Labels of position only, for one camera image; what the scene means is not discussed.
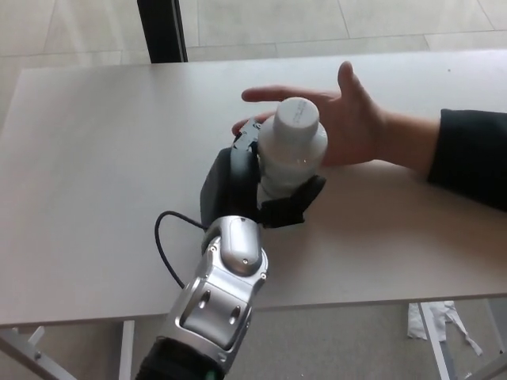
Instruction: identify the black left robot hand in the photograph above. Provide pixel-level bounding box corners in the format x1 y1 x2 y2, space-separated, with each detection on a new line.
199 116 328 230

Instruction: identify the bare person's hand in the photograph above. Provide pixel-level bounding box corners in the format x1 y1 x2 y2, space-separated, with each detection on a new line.
231 60 389 168

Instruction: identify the white plastic bottle with cap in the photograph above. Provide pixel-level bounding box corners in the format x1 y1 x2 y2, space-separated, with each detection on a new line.
256 97 330 209

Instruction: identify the person's forearm with dark sleeve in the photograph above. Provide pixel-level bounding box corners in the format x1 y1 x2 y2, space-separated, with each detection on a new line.
375 108 507 213

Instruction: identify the black vertical pillar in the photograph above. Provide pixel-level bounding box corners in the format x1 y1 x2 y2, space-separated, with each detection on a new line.
136 0 189 64

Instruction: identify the white table leg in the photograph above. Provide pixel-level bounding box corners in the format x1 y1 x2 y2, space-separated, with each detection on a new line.
418 302 452 380
118 320 136 380

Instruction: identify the crumpled white paper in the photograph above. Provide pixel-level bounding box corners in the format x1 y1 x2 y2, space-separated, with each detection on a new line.
407 301 460 342

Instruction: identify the thin white paper strip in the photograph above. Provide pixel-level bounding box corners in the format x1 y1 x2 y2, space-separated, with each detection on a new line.
445 311 485 355

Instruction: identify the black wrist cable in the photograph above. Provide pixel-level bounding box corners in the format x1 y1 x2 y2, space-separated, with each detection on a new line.
154 211 209 292

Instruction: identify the white metal bracket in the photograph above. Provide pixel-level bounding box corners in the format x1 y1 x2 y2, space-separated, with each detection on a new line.
28 325 45 348

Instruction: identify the grey diagonal frame bar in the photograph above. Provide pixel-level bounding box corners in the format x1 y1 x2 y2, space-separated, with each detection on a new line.
0 331 76 380

